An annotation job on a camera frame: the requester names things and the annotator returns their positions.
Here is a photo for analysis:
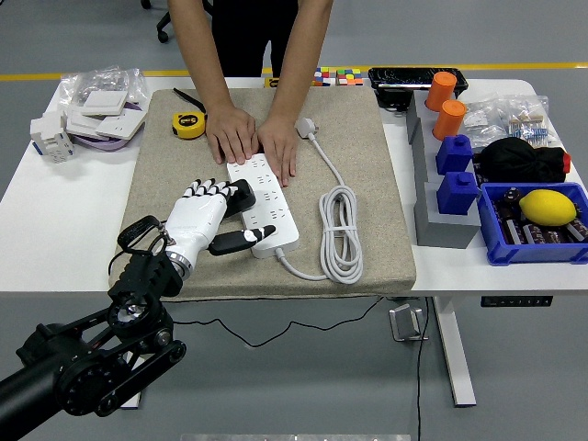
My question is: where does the blue plastic bin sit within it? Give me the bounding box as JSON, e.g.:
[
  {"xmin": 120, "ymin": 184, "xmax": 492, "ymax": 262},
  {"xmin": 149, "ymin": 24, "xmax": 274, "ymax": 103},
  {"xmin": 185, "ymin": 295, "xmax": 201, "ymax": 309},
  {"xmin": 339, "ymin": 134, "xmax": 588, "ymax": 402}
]
[{"xmin": 476, "ymin": 181, "xmax": 588, "ymax": 267}]

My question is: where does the grey-brown fabric mat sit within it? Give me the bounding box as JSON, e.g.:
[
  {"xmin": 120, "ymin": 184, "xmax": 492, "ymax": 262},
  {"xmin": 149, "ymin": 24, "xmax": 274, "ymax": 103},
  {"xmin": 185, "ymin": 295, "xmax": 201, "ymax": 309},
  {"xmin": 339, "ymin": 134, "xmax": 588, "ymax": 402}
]
[{"xmin": 107, "ymin": 86, "xmax": 418, "ymax": 302}]

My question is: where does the black office chair base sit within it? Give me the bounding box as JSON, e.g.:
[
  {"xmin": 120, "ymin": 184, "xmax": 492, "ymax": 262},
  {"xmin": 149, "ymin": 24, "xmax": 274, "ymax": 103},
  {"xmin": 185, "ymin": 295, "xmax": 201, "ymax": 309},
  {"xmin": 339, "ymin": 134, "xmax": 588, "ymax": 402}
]
[{"xmin": 140, "ymin": 0, "xmax": 175, "ymax": 45}]

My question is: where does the grey stepped block stand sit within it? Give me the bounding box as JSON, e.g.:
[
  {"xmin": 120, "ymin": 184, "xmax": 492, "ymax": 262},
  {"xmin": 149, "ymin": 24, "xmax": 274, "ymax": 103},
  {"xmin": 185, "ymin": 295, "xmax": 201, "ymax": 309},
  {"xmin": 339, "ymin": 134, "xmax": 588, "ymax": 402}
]
[{"xmin": 405, "ymin": 90, "xmax": 481, "ymax": 250}]

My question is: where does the black glossy tray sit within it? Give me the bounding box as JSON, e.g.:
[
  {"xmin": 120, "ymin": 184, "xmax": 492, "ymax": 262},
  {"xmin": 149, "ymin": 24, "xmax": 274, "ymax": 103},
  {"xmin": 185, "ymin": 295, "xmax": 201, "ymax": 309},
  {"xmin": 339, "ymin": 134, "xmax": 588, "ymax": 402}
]
[{"xmin": 367, "ymin": 66, "xmax": 469, "ymax": 93}]

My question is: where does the yellow tape measure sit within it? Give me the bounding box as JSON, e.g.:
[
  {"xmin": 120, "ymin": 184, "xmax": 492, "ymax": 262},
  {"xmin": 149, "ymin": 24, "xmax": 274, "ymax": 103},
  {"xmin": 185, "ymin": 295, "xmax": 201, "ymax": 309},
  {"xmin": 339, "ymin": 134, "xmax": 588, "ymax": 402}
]
[{"xmin": 171, "ymin": 109, "xmax": 208, "ymax": 141}]

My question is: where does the clear bag of small parts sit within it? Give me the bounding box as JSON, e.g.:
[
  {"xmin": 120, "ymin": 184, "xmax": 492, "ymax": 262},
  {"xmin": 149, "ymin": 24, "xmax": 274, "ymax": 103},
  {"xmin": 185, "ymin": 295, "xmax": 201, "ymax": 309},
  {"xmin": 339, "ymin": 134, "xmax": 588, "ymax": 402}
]
[{"xmin": 58, "ymin": 66, "xmax": 149, "ymax": 111}]

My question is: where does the silver metal hook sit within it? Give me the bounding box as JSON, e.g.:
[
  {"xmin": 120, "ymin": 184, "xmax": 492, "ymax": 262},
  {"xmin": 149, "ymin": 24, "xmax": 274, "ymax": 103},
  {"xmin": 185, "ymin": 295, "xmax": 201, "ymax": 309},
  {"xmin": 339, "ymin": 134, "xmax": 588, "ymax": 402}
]
[{"xmin": 389, "ymin": 303, "xmax": 430, "ymax": 343}]

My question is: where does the black stand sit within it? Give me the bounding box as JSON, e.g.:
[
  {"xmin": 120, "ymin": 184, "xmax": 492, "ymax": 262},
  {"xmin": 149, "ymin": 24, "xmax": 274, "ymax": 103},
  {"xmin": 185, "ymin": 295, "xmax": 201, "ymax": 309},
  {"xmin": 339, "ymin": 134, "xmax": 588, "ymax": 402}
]
[{"xmin": 376, "ymin": 89, "xmax": 413, "ymax": 113}]

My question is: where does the white power strip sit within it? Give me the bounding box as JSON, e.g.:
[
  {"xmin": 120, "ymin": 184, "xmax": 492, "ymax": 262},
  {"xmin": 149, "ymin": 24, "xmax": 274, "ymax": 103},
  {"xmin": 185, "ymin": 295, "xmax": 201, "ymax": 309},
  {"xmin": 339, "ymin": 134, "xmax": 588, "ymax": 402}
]
[{"xmin": 226, "ymin": 153, "xmax": 300, "ymax": 259}]

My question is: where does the thick black cable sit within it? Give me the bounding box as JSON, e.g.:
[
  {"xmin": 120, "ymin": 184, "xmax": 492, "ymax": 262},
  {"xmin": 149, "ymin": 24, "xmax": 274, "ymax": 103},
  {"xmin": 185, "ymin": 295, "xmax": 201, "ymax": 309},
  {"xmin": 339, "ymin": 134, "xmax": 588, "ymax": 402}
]
[{"xmin": 415, "ymin": 297, "xmax": 431, "ymax": 441}]

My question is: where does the white power cord with plug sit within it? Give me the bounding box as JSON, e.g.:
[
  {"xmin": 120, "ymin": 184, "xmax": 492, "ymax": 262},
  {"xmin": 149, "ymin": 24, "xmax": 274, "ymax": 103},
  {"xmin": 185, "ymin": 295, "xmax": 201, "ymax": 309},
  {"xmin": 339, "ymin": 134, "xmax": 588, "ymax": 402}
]
[{"xmin": 275, "ymin": 118, "xmax": 365, "ymax": 285}]

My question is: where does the white table leg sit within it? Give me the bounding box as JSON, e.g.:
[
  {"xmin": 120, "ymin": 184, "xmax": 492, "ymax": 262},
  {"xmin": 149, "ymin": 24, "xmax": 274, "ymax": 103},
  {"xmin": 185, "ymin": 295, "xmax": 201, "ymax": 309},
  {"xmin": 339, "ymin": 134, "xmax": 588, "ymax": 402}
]
[
  {"xmin": 431, "ymin": 296, "xmax": 477, "ymax": 408},
  {"xmin": 118, "ymin": 388, "xmax": 142, "ymax": 410}
]

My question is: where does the thin black plug cord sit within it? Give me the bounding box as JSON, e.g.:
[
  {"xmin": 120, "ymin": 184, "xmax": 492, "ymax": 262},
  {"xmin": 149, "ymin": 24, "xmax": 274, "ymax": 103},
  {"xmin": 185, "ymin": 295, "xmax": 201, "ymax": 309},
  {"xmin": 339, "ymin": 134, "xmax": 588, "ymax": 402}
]
[{"xmin": 173, "ymin": 295, "xmax": 419, "ymax": 350}]

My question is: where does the orange plastic cup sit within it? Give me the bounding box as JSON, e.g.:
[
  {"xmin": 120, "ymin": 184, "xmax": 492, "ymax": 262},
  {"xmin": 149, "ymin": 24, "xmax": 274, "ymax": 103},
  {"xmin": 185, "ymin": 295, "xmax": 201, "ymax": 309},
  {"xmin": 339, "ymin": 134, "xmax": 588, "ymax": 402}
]
[
  {"xmin": 432, "ymin": 99, "xmax": 468, "ymax": 142},
  {"xmin": 424, "ymin": 71, "xmax": 458, "ymax": 112}
]

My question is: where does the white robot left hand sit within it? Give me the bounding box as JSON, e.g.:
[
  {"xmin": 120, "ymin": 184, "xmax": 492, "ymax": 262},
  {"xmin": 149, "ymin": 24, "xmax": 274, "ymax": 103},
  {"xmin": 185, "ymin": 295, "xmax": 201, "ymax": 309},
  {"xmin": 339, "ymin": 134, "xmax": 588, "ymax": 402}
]
[{"xmin": 164, "ymin": 177, "xmax": 277, "ymax": 268}]

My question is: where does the person's left hand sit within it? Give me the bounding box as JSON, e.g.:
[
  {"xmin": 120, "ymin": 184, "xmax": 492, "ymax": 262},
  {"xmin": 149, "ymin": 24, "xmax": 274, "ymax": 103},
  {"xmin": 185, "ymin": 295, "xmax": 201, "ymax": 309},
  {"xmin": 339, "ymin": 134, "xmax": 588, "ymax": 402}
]
[{"xmin": 254, "ymin": 113, "xmax": 300, "ymax": 188}]

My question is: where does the white wall switch plate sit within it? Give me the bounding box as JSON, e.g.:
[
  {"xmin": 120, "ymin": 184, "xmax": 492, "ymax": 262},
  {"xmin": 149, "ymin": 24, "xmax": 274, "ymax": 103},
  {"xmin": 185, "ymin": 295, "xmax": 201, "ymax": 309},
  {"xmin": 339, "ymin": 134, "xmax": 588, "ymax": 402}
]
[{"xmin": 81, "ymin": 90, "xmax": 130, "ymax": 117}]

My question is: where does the clear bag of white parts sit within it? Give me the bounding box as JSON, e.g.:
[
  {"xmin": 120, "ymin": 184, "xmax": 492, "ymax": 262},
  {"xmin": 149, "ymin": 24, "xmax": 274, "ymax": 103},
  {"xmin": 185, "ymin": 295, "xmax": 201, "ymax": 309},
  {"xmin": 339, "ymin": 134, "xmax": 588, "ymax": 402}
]
[{"xmin": 462, "ymin": 98, "xmax": 509, "ymax": 149}]

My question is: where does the person's right hand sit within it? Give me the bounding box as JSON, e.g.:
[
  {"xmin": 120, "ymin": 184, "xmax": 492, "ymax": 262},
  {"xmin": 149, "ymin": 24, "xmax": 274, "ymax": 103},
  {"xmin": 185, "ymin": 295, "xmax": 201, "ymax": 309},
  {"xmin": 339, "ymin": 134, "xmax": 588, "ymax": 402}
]
[{"xmin": 205, "ymin": 101, "xmax": 257, "ymax": 165}]

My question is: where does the clear bag of resistors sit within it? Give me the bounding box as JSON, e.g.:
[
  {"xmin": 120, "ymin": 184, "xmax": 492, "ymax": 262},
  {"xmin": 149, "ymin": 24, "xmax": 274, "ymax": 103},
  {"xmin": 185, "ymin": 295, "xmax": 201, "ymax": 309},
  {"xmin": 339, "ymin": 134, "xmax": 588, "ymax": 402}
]
[{"xmin": 498, "ymin": 94, "xmax": 552, "ymax": 148}]

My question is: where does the person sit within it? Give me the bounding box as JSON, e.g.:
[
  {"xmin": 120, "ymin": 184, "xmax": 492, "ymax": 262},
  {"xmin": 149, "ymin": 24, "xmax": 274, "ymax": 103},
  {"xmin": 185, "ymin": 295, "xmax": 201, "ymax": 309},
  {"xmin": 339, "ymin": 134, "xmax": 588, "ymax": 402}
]
[{"xmin": 167, "ymin": 0, "xmax": 334, "ymax": 188}]

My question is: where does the white wall socket plate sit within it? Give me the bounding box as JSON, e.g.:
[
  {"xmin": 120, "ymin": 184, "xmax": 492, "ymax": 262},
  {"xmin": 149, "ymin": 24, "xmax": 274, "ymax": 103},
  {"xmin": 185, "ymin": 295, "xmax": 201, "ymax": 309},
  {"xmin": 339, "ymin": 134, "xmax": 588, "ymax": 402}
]
[{"xmin": 94, "ymin": 111, "xmax": 149, "ymax": 141}]

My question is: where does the black table control panel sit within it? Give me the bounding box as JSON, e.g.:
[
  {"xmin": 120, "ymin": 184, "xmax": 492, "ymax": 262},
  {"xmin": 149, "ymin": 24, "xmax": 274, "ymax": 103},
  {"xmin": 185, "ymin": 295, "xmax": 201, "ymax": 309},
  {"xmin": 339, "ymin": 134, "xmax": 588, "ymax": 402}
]
[{"xmin": 481, "ymin": 296, "xmax": 554, "ymax": 308}]

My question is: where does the white plastic plate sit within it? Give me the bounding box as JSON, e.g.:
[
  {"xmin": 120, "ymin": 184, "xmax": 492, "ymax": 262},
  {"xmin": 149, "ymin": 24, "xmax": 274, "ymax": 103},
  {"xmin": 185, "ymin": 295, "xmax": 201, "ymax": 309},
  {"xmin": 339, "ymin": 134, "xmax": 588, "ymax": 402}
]
[{"xmin": 65, "ymin": 108, "xmax": 105, "ymax": 138}]

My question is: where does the white terminal block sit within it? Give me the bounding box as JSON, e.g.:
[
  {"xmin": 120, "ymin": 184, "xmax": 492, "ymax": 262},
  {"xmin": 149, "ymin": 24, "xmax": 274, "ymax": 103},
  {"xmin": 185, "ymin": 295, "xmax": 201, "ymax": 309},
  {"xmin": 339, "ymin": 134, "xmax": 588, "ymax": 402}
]
[{"xmin": 29, "ymin": 110, "xmax": 75, "ymax": 165}]

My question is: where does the black strap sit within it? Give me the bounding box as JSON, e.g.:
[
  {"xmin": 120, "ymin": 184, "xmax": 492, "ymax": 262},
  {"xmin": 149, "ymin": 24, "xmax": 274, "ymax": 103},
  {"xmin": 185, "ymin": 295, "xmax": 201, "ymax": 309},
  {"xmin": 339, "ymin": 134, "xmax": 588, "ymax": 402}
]
[{"xmin": 173, "ymin": 87, "xmax": 209, "ymax": 113}]

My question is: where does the black cloth bundle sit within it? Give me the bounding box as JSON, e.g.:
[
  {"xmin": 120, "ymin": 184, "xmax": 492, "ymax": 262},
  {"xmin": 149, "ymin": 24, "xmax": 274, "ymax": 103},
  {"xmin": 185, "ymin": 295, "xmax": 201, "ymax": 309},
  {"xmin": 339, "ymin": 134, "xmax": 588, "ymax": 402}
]
[{"xmin": 477, "ymin": 137, "xmax": 572, "ymax": 184}]

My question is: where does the yellow lemon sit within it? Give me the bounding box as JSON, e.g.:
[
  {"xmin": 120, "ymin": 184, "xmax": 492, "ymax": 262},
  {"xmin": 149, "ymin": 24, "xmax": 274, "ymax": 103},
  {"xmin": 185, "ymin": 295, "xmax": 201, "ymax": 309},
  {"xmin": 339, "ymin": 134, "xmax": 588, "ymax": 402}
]
[{"xmin": 518, "ymin": 189, "xmax": 578, "ymax": 227}]

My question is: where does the blue plastic block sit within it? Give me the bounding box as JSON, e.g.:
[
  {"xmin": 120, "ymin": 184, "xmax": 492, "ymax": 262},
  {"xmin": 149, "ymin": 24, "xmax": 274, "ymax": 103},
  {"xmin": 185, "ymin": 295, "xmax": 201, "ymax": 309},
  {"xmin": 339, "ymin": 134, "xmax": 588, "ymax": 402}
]
[
  {"xmin": 435, "ymin": 134, "xmax": 474, "ymax": 176},
  {"xmin": 435, "ymin": 171, "xmax": 481, "ymax": 216}
]

